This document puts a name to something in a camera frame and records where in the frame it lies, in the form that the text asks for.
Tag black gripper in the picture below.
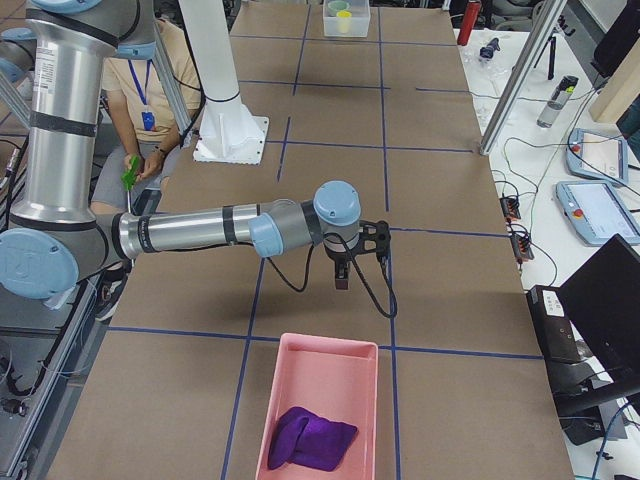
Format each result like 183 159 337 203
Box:
324 241 357 290

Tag purple cloth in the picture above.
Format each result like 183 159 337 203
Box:
267 406 359 472

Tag yellow plastic cup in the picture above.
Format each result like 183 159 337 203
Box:
335 11 352 35

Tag pale green ceramic bowl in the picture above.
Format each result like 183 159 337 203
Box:
325 0 350 16

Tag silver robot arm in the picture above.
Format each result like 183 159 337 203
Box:
1 1 364 299

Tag black box on desk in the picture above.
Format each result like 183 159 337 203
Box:
526 285 581 364

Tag pink plastic bin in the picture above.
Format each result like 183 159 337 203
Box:
255 333 378 479

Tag seated person in beige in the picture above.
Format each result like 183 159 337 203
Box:
89 19 203 224

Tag translucent white plastic bin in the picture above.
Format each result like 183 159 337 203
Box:
323 0 371 38

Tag black computer monitor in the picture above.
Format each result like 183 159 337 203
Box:
558 234 639 371

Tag blue teach pendant near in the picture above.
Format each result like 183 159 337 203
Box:
555 180 639 246

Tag blue teach pendant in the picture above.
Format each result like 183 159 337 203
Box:
566 128 629 186
555 180 639 246

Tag blue teach pendant far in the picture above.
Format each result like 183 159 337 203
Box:
566 128 629 186

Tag clear water bottle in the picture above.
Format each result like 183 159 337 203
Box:
536 75 579 128

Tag red metal bottle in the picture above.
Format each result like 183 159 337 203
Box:
456 0 482 46

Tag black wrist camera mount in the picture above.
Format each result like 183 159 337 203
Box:
355 220 391 267

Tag white camera stand base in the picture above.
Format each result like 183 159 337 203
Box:
193 97 269 165

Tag grey aluminium frame post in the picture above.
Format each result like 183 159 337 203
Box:
479 0 567 156

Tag white camera stand column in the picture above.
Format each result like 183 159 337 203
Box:
179 0 240 104

